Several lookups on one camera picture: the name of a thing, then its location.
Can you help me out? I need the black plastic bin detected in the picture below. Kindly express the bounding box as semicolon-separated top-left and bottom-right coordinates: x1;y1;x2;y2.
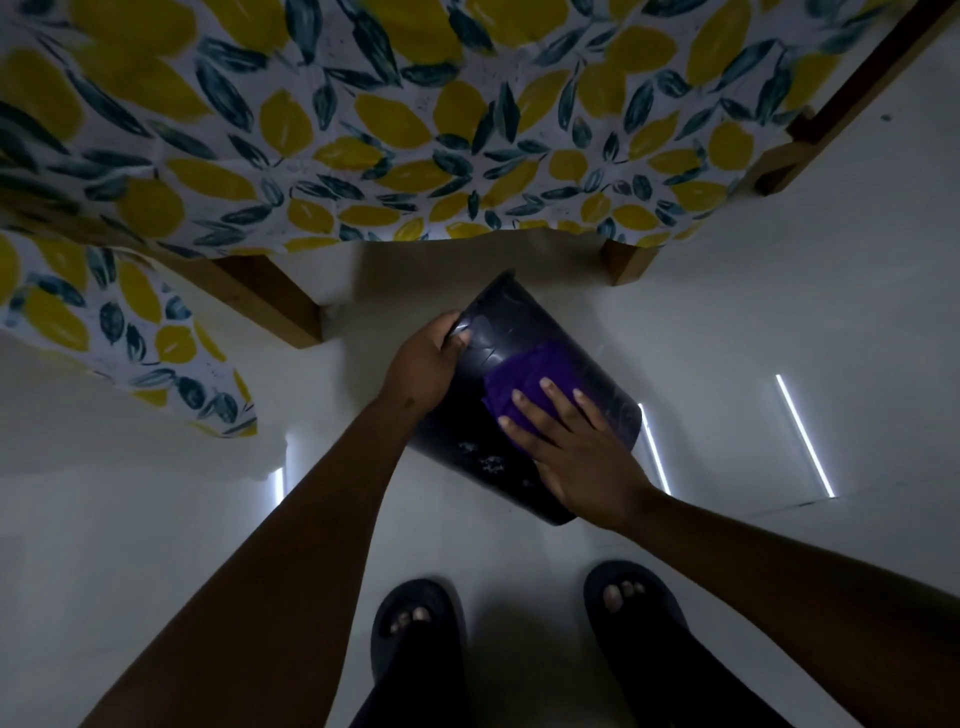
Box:
408;268;643;527

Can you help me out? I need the person's right leg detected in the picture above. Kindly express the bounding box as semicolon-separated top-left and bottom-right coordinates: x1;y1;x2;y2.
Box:
607;622;796;728

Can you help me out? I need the lemon print tablecloth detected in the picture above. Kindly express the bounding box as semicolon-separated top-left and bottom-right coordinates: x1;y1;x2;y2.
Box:
0;0;912;439

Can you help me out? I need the person's right hand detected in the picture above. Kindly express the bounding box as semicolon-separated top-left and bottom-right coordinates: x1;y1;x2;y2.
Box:
498;377;655;531

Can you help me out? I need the person's leg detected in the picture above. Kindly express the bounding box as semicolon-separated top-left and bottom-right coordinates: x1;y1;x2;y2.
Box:
607;622;796;728
348;637;481;728

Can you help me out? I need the person's right forearm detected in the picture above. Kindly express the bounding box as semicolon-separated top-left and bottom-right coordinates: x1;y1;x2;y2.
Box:
621;486;960;728

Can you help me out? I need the person's black sandal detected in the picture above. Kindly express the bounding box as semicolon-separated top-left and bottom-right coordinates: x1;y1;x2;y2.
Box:
583;560;690;676
370;578;468;710

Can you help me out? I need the person's left forearm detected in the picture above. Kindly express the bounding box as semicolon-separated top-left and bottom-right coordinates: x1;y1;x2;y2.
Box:
78;393;418;728

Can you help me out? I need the person's right black sandal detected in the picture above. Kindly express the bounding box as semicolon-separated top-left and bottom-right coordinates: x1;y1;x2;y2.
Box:
583;560;690;676

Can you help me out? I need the person's left black sandal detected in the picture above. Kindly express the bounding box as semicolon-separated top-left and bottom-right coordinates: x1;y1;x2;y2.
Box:
370;578;468;710

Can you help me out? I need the person's left hand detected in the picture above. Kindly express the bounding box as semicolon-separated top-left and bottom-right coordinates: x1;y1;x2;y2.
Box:
379;310;473;418

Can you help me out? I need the person's left leg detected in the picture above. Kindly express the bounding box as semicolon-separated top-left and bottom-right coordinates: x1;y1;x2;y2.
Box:
348;637;481;728

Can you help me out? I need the purple cleaning cloth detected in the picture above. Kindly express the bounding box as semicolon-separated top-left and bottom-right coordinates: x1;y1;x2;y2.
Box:
483;341;588;453

